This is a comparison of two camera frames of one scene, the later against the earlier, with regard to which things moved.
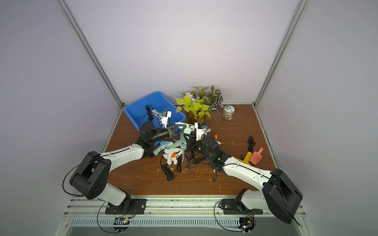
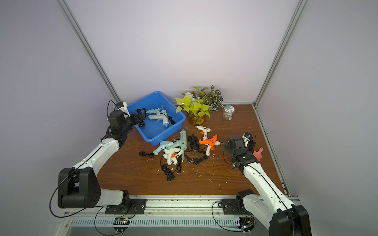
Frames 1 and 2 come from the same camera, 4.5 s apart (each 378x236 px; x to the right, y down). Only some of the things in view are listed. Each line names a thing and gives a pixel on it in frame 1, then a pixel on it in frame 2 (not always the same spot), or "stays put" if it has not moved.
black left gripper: (169, 132) → (141, 118)
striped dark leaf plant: (214, 99) stays put
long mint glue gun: (181, 143) stays put
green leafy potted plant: (193, 103) stays put
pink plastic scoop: (256, 157) stays put
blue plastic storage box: (141, 111) stays put
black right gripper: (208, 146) → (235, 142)
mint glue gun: (188, 129) → (156, 110)
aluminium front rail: (173, 212) stays put
